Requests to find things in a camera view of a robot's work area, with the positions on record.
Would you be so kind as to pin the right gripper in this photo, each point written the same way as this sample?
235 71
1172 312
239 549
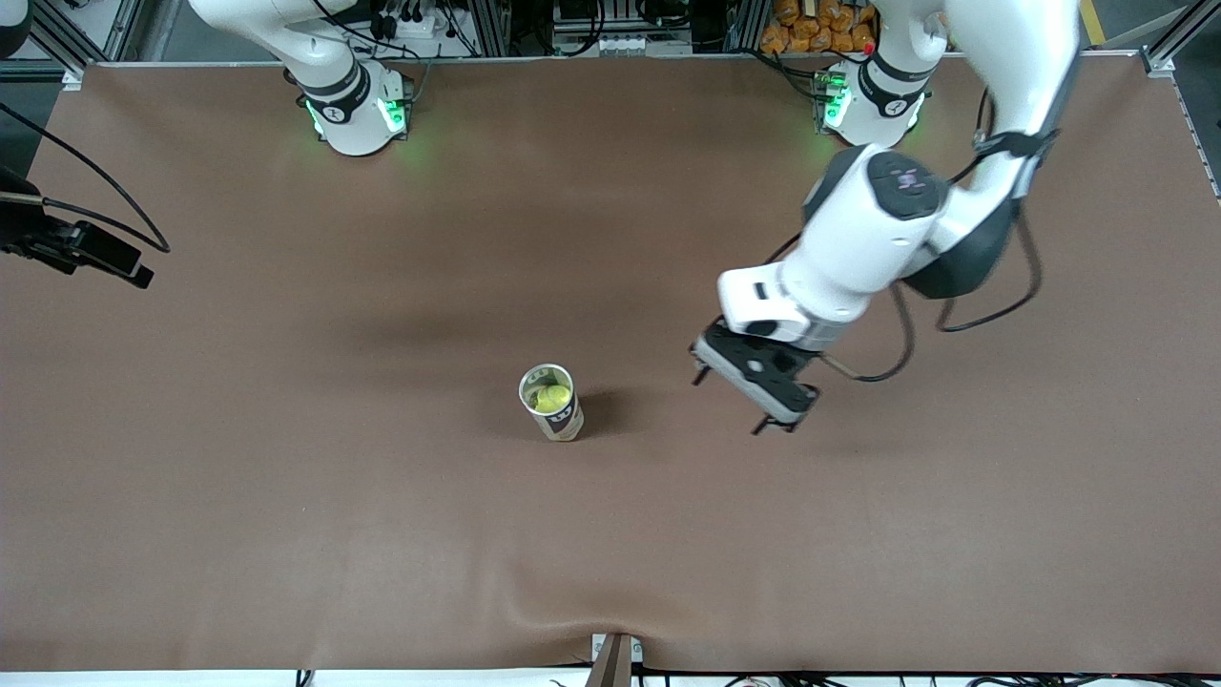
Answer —
26 232

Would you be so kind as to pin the tennis ball can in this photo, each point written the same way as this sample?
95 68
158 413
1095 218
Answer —
563 425

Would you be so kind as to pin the yellow tennis ball black logo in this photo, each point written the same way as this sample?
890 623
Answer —
553 398

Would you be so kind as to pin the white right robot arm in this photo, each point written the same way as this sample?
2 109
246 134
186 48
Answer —
353 114

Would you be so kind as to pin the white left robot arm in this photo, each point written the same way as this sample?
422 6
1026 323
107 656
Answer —
858 248

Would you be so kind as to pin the brown table mat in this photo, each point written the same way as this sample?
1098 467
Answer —
610 534

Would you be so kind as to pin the brown mounting bar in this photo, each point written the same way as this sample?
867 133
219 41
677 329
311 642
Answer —
610 666

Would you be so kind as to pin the white connector block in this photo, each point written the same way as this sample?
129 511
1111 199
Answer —
630 45

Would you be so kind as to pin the white power strip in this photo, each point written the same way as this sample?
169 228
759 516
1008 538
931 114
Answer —
410 27

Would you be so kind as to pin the orange packets pile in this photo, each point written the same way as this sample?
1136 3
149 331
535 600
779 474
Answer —
811 27

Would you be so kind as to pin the aluminium frame strut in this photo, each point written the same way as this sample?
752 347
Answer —
1173 43
74 52

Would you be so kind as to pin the grey bracket plate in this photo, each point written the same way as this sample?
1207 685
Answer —
637 651

